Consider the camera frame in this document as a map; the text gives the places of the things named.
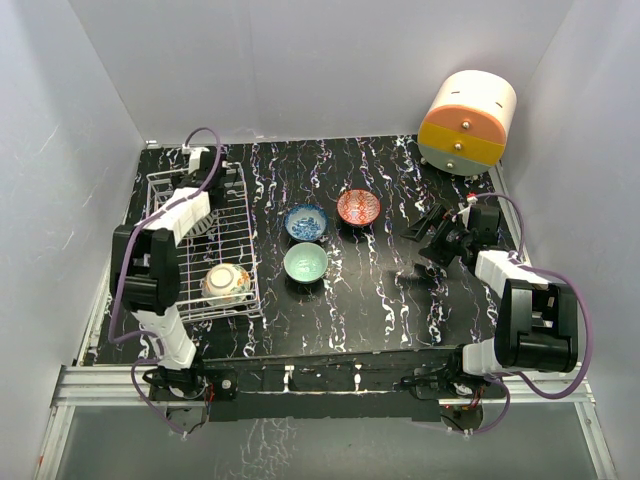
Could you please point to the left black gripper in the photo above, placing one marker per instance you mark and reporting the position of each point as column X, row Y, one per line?
column 187, row 178

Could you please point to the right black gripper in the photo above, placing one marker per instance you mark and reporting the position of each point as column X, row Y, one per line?
column 435, row 217

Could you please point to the white floral bowl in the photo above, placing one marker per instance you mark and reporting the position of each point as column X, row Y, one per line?
column 226, row 284

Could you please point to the blue patterned bowl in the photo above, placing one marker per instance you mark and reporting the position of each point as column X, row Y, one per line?
column 306, row 223

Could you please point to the mint green bowl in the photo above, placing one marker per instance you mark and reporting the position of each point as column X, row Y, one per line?
column 305, row 262

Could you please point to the white bowl orange rim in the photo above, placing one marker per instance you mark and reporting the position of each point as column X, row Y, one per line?
column 204, row 225

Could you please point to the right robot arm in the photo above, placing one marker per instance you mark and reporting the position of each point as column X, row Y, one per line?
column 537, row 324

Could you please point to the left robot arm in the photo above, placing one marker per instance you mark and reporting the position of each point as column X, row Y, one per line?
column 145, row 273

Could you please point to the red patterned bowl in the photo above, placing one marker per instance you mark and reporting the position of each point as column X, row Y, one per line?
column 358, row 207

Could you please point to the round pastel drawer cabinet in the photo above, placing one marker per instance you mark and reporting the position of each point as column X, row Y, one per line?
column 466, row 128

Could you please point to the white wire dish rack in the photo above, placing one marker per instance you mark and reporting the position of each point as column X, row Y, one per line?
column 229, row 241

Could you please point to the aluminium frame rail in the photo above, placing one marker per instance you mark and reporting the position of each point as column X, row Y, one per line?
column 306, row 389

